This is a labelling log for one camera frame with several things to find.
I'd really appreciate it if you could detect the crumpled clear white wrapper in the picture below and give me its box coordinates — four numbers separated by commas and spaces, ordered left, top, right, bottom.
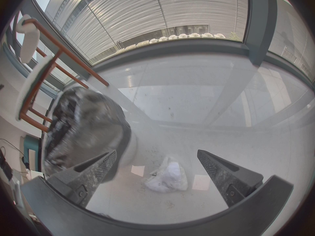
144, 156, 189, 194

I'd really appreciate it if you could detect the black plastic bag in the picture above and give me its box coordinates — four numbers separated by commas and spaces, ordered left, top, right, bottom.
44, 87, 132, 183

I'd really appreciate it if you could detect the window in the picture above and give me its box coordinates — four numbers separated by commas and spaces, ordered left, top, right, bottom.
5, 0, 315, 93

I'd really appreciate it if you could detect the white cushioned wooden chair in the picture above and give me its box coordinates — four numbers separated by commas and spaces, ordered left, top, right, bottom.
15, 14, 110, 133

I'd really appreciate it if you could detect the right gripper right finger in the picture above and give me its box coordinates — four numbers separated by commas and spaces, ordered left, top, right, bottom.
197, 149, 264, 209

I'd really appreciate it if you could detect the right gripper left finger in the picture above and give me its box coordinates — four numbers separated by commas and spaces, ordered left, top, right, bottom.
47, 149, 117, 209

